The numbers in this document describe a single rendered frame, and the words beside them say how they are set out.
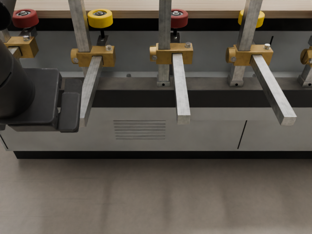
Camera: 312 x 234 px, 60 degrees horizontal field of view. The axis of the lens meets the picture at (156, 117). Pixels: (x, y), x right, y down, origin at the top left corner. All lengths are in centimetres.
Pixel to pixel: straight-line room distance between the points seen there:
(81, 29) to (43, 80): 55
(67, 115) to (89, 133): 113
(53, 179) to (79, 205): 23
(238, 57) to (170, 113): 33
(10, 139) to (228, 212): 119
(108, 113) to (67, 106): 74
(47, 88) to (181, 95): 43
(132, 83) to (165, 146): 61
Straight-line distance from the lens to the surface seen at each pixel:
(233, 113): 109
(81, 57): 90
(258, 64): 87
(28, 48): 94
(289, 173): 171
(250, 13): 86
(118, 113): 106
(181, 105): 66
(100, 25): 94
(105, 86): 96
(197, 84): 96
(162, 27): 83
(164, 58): 87
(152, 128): 138
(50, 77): 32
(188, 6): 103
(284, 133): 156
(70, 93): 33
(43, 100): 31
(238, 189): 155
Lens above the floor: 125
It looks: 42 degrees down
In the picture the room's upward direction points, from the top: straight up
